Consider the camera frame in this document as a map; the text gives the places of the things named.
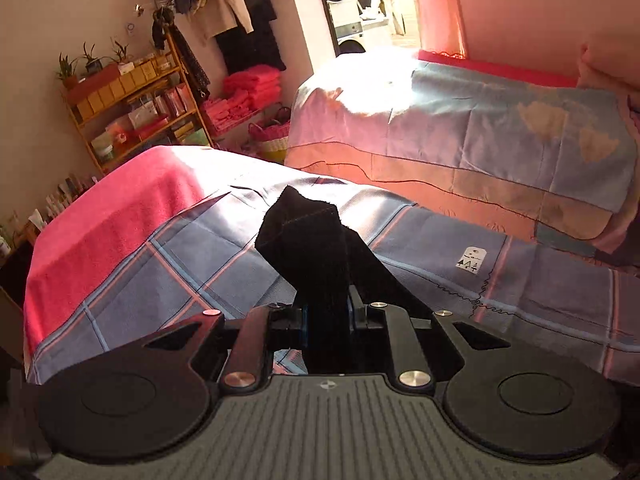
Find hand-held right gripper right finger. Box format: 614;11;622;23
347;285;511;392

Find white sheet label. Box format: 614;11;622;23
457;245;488;274

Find row of yellow boxes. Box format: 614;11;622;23
72;55;173;121

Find black pants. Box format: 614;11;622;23
255;185;436;376

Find wooden shelf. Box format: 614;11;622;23
62;35;213;176

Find pink fleece blanket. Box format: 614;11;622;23
22;145;301;356

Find purple plaid bed sheet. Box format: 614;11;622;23
25;180;640;386

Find pink woven basket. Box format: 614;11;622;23
248;107;292;163

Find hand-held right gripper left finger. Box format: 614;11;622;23
142;302;306;391

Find blue patchwork bed sheet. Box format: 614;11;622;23
284;47;640;256

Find stack of pink towels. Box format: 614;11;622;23
200;65;283;136

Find row of bottles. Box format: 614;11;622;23
0;172;98;256

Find dark door frame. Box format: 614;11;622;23
310;0;341;56

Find potted green plant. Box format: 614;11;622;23
56;52;83;90
107;37;135;65
80;42;106;75

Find white washing machine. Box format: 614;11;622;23
325;0;391;56

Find red mattress cover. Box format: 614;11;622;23
417;49;581;88

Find pink curtain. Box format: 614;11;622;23
412;0;468;58

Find hanging clothes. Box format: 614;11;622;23
149;0;287;98

